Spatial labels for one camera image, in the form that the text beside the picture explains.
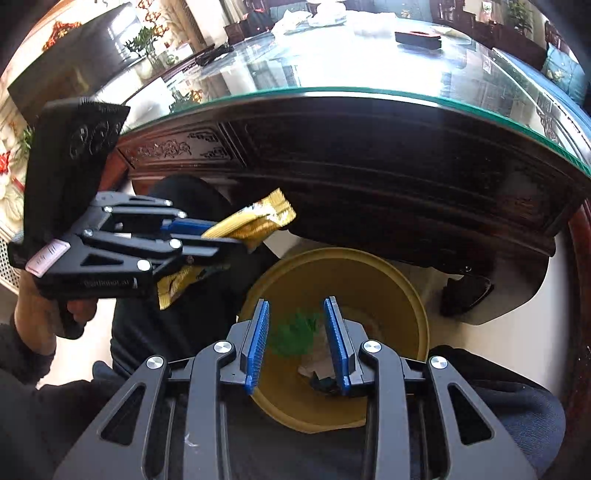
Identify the yellow snack wrapper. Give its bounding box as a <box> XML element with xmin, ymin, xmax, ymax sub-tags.
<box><xmin>157</xmin><ymin>189</ymin><xmax>297</xmax><ymax>310</ymax></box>

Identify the green paper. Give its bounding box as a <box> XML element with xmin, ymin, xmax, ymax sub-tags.
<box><xmin>267</xmin><ymin>311</ymin><xmax>320</xmax><ymax>357</ymax></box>

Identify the teal paper ball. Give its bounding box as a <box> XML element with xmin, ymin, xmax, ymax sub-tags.
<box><xmin>310</xmin><ymin>372</ymin><xmax>342</xmax><ymax>396</ymax></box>

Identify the white paper carton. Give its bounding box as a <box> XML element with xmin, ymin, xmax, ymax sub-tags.
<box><xmin>297</xmin><ymin>322</ymin><xmax>335</xmax><ymax>380</ymax></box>

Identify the left hand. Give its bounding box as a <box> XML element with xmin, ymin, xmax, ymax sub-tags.
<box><xmin>13</xmin><ymin>270</ymin><xmax>99</xmax><ymax>356</ymax></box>

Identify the potted plant left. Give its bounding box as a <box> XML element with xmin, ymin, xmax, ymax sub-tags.
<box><xmin>124</xmin><ymin>26</ymin><xmax>171</xmax><ymax>74</ymax></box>

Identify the potted plant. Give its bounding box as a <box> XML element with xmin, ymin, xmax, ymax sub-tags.
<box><xmin>124</xmin><ymin>26</ymin><xmax>171</xmax><ymax>74</ymax></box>
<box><xmin>507</xmin><ymin>0</ymin><xmax>533</xmax><ymax>35</ymax></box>

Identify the crumpled white plastic bag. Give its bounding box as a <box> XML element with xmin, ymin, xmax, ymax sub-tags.
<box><xmin>270</xmin><ymin>10</ymin><xmax>312</xmax><ymax>37</ymax></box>

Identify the red black foam block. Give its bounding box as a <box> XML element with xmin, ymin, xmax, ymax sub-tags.
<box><xmin>394</xmin><ymin>31</ymin><xmax>442</xmax><ymax>51</ymax></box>

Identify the blue cushion far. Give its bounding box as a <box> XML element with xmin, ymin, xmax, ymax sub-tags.
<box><xmin>542</xmin><ymin>44</ymin><xmax>589</xmax><ymax>105</ymax></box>

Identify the potted plant right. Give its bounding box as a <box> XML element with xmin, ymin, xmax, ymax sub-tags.
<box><xmin>507</xmin><ymin>0</ymin><xmax>533</xmax><ymax>35</ymax></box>

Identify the black cable bundle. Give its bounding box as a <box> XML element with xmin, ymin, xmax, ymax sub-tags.
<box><xmin>194</xmin><ymin>43</ymin><xmax>236</xmax><ymax>67</ymax></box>

